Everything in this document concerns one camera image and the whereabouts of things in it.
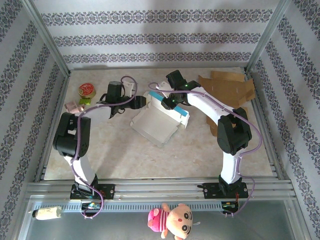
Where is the grey metal sheet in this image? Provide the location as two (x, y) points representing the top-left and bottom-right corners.
(17, 196), (311, 240)

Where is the left small circuit board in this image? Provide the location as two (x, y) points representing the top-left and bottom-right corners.
(81, 202), (103, 211)

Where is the aluminium side rail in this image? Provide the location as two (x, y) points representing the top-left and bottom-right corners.
(243, 69), (291, 181)
(33, 72), (72, 183)

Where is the brown cardboard box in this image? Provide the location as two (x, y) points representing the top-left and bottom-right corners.
(198, 70), (256, 137)

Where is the slotted grey cable duct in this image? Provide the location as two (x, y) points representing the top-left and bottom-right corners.
(59, 201), (241, 214)

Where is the white and blue paper box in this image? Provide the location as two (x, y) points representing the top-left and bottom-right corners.
(129, 90), (191, 148)

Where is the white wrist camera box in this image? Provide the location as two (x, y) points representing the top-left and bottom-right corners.
(122, 79), (137, 97)
(158, 81), (174, 99)

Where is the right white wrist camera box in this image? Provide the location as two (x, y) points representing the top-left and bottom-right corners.
(158, 81), (174, 99)

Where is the small circuit board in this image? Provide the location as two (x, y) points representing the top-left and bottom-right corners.
(81, 202), (103, 211)
(221, 201), (240, 214)

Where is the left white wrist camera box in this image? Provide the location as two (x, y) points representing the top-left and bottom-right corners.
(122, 79), (137, 97)

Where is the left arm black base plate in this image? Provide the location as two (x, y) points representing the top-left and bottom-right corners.
(69, 183), (116, 200)

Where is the pink plush doll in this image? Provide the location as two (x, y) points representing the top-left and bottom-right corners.
(147, 202), (195, 240)

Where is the beige cork-coloured bottle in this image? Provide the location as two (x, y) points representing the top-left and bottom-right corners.
(31, 205), (63, 221)

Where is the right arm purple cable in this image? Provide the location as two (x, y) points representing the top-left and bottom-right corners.
(149, 81), (263, 218)

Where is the right aluminium frame post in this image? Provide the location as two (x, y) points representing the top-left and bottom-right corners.
(246, 0), (294, 74)

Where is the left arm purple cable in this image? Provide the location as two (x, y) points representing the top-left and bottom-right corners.
(70, 75), (138, 220)

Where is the left aluminium side rail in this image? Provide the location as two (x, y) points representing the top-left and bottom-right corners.
(33, 72), (72, 183)

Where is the left aluminium frame post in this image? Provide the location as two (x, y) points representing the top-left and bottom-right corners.
(21, 0), (72, 76)

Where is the aluminium mounting rail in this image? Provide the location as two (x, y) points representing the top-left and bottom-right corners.
(24, 177), (295, 201)

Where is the right small circuit board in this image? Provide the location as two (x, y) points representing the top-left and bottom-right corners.
(221, 201), (240, 214)

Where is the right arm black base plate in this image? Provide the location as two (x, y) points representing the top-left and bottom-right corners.
(197, 181), (250, 200)

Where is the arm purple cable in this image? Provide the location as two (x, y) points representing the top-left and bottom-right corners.
(149, 81), (263, 218)
(70, 75), (138, 220)

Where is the right aluminium side rail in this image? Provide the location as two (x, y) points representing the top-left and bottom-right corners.
(243, 69), (291, 181)

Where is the aluminium frame post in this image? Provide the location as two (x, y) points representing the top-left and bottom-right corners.
(21, 0), (72, 76)
(246, 0), (294, 74)

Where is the red round tin can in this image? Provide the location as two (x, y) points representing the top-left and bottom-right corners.
(78, 83), (97, 99)

